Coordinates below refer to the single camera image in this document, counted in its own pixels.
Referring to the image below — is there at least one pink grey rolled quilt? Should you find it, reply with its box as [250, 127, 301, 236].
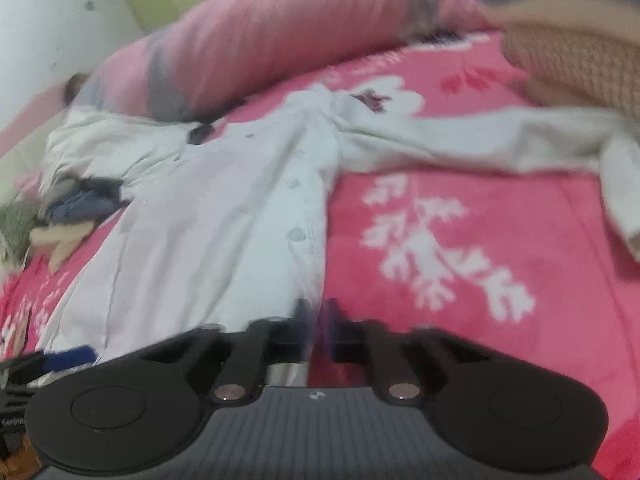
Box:
[65, 0, 493, 123]

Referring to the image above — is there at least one beige crumpled cloth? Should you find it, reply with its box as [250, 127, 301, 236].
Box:
[29, 220, 103, 273]

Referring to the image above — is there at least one grey green fuzzy cloth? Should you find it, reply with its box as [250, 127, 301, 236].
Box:
[0, 201, 38, 266]

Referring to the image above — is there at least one pale pink cloth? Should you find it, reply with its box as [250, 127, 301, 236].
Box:
[0, 82, 73, 158]

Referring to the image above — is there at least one white crumpled garment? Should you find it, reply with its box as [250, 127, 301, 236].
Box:
[42, 107, 193, 196]

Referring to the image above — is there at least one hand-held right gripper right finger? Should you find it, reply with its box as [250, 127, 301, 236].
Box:
[320, 300, 494, 406]

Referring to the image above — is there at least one plain beige folded garment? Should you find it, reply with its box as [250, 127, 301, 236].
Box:
[522, 77, 616, 111]
[482, 0, 640, 36]

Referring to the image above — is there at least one pink floral blanket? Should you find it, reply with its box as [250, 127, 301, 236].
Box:
[0, 30, 640, 480]

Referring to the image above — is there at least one small dark cloth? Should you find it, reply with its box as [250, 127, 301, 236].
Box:
[186, 122, 215, 145]

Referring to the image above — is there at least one dark blue crumpled cloth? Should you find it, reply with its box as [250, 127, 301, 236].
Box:
[42, 177, 133, 226]

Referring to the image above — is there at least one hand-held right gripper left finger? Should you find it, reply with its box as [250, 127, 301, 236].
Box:
[136, 299, 313, 406]

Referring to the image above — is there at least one white button shirt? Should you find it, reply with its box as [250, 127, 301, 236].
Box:
[40, 84, 640, 367]

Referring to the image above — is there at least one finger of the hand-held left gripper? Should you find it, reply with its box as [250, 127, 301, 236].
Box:
[0, 344, 97, 391]

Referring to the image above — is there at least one beige checked folded sweater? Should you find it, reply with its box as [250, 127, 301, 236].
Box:
[500, 20, 640, 121]

